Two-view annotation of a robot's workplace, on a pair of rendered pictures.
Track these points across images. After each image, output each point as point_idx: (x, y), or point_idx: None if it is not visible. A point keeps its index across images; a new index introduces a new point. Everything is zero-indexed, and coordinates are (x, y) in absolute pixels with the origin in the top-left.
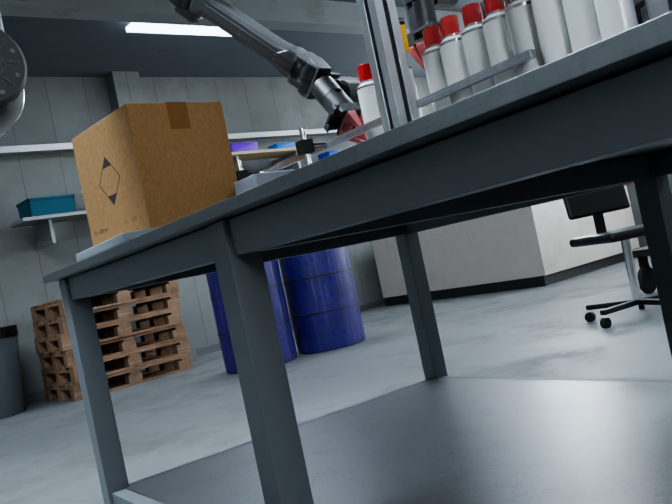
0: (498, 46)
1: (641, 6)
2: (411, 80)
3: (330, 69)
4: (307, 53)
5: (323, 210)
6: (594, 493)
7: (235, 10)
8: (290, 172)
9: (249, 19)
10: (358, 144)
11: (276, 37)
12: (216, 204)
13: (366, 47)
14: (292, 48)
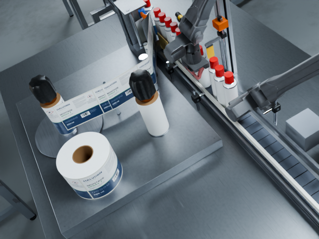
0: None
1: (154, 31)
2: (220, 47)
3: (247, 90)
4: (260, 84)
5: None
6: None
7: (317, 53)
8: (268, 27)
9: (304, 61)
10: (249, 14)
11: (283, 74)
12: (301, 49)
13: (232, 33)
14: (271, 77)
